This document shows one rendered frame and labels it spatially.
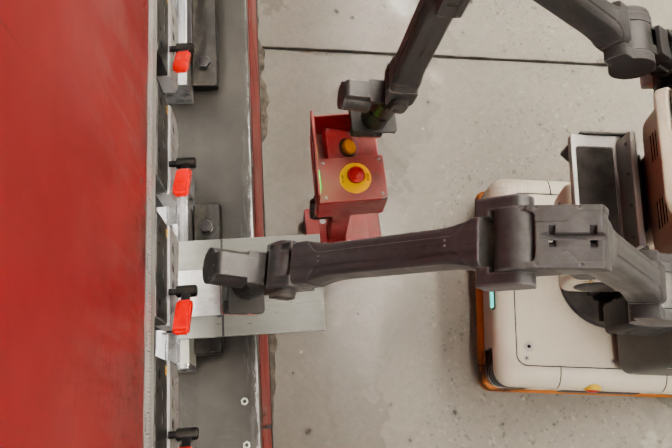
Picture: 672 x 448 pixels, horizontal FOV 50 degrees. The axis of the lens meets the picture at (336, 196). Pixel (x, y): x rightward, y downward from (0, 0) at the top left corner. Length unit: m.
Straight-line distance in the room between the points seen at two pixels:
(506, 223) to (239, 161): 0.80
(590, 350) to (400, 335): 0.58
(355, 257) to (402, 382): 1.39
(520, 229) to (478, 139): 1.72
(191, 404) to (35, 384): 0.90
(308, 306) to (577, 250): 0.62
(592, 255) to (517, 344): 1.30
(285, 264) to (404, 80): 0.46
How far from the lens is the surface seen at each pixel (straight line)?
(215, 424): 1.46
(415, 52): 1.28
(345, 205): 1.65
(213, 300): 1.35
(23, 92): 0.58
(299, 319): 1.34
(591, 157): 1.48
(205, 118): 1.59
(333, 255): 1.01
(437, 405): 2.36
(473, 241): 0.89
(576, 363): 2.19
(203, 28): 1.66
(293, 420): 2.32
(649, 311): 1.16
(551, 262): 0.86
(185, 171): 1.11
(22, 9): 0.60
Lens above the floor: 2.32
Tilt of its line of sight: 72 degrees down
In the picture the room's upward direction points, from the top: 8 degrees clockwise
